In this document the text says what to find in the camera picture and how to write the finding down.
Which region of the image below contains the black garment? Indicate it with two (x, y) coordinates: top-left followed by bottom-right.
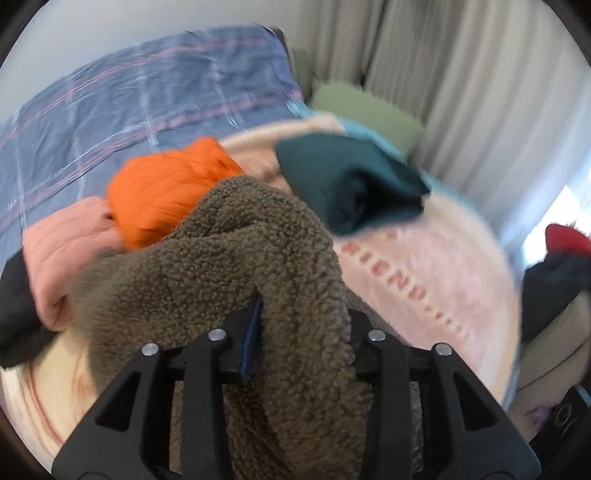
(0, 251), (70, 369)

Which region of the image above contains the pink quilted garment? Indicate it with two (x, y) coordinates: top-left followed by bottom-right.
(23, 196), (125, 332)

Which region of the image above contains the teal garment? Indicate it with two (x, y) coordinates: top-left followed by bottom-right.
(276, 134), (431, 234)

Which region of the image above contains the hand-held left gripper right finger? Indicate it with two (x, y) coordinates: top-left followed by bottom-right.
(346, 309), (541, 480)

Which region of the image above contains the blue plaid sheet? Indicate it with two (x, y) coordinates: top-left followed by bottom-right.
(0, 25), (305, 266)

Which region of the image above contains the green pillow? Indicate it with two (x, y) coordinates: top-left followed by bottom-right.
(311, 80), (426, 155)

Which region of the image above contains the brown fleece jacket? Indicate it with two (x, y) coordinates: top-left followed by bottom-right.
(69, 175), (426, 480)

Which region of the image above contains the red cloth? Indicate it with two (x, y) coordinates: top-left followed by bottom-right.
(545, 224), (591, 258)

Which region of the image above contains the dark cloth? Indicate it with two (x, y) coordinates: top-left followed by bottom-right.
(522, 251), (591, 344)

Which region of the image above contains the orange puffer jacket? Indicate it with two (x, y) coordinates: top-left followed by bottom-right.
(107, 137), (245, 252)

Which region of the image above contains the pink printed blanket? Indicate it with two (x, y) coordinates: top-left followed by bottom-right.
(0, 113), (523, 462)

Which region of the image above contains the green headboard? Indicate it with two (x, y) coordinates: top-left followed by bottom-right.
(291, 46), (315, 95)

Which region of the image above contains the grey curtain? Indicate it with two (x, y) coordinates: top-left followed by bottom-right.
(295, 0), (591, 259)

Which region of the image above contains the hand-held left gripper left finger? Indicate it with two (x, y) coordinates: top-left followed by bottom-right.
(51, 295), (265, 480)

